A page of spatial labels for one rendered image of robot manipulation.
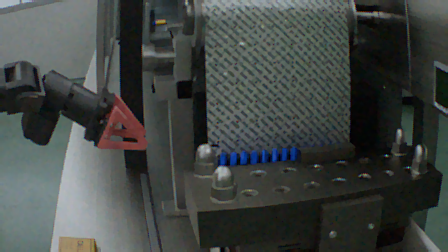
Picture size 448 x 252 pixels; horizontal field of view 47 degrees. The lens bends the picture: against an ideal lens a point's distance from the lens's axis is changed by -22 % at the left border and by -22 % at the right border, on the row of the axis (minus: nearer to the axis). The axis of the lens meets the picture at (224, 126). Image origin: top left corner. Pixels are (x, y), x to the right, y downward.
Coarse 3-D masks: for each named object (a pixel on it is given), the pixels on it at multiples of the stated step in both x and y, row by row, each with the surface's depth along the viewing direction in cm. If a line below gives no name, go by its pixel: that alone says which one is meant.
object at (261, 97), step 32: (224, 64) 95; (256, 64) 96; (288, 64) 97; (320, 64) 98; (224, 96) 97; (256, 96) 98; (288, 96) 98; (320, 96) 99; (224, 128) 98; (256, 128) 99; (288, 128) 100; (320, 128) 101
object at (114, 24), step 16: (112, 0) 189; (144, 0) 191; (160, 0) 192; (176, 0) 193; (112, 16) 191; (144, 16) 193; (160, 16) 194; (176, 16) 195; (112, 32) 192; (144, 32) 194; (160, 32) 195; (176, 32) 196; (112, 48) 194; (112, 64) 196; (112, 80) 197; (144, 80) 199
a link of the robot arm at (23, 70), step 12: (24, 60) 88; (0, 72) 84; (12, 72) 86; (24, 72) 86; (0, 84) 82; (12, 84) 83; (24, 84) 84; (0, 96) 83; (12, 96) 84; (0, 108) 84; (12, 108) 85
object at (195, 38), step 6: (198, 0) 93; (198, 6) 93; (348, 6) 97; (198, 12) 93; (348, 12) 97; (198, 18) 93; (348, 18) 97; (198, 24) 94; (348, 24) 97; (198, 30) 94; (348, 30) 98; (192, 36) 99; (198, 36) 95; (348, 36) 99; (192, 42) 100; (198, 42) 97
